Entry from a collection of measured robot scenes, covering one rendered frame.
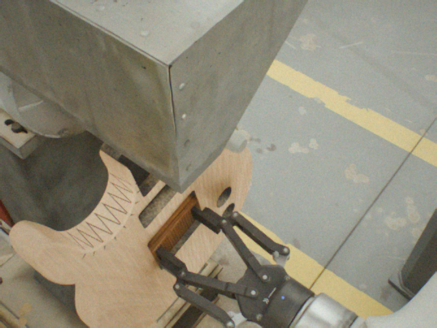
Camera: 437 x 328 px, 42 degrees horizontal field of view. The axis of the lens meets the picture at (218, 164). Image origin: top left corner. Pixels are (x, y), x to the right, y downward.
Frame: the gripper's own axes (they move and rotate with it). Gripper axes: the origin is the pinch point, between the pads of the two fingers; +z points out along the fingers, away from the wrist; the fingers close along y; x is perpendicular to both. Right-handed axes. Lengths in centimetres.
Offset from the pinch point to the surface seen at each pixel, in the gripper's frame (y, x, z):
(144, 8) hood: -0.3, 47.5, -7.1
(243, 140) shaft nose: 8.4, 19.1, -6.5
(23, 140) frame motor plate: -3.9, 7.1, 25.2
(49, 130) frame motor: -2.2, 13.7, 18.0
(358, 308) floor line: 40, -112, -18
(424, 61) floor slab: 154, -128, 16
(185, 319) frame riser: 2, -95, 19
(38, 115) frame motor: -2.4, 17.7, 17.5
